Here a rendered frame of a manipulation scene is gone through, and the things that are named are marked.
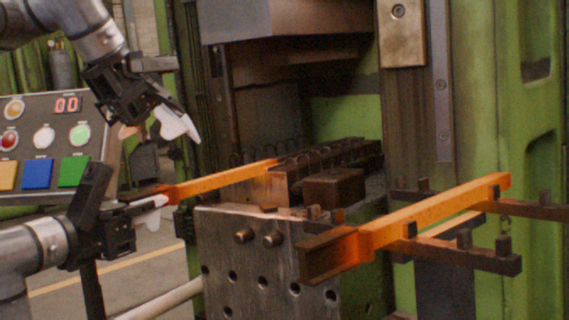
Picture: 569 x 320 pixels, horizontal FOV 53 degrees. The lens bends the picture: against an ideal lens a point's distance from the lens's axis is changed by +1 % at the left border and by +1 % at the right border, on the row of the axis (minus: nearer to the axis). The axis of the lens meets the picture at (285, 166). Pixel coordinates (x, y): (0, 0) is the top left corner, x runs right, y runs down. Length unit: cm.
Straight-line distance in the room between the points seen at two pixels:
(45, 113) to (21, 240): 74
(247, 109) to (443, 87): 56
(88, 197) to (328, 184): 46
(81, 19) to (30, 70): 503
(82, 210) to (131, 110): 18
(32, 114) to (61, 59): 443
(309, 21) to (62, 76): 488
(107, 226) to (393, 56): 62
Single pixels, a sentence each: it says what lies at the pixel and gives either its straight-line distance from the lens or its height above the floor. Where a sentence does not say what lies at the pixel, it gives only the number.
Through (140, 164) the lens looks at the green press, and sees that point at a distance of 666.
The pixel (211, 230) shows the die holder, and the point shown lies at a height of 86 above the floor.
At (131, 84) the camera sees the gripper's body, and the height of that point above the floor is 121.
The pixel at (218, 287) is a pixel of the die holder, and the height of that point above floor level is 73.
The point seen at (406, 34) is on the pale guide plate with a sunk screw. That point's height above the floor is 125.
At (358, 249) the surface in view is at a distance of 67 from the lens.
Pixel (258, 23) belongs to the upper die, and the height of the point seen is 130.
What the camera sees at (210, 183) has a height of 100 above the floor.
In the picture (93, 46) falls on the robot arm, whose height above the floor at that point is 127.
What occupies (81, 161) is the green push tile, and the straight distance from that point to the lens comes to 146.
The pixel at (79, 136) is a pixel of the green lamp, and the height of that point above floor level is 109.
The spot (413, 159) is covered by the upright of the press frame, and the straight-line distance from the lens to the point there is 119.
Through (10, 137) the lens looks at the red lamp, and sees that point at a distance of 161.
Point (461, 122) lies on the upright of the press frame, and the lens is 115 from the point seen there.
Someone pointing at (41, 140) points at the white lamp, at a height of 108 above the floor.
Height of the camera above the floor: 122
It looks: 10 degrees down
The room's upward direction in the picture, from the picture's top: 6 degrees counter-clockwise
